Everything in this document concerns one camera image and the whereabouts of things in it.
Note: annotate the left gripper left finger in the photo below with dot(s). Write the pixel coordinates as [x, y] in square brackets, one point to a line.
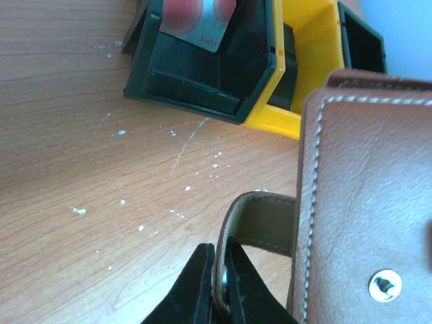
[189, 299]

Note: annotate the red white credit card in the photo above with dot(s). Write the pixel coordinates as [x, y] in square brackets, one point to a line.
[201, 23]

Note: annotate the black right card bin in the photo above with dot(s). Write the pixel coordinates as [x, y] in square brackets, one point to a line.
[363, 47]

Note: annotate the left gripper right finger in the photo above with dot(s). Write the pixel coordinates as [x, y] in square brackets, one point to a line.
[248, 298]

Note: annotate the yellow middle card bin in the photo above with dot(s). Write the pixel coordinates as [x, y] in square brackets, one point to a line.
[316, 28]

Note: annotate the black left card bin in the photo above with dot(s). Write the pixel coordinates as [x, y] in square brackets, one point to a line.
[229, 84]

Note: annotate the brown leather card holder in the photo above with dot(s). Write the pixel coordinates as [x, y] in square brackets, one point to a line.
[354, 244]

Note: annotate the black card bin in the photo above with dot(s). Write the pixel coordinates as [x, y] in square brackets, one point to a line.
[363, 47]
[229, 84]

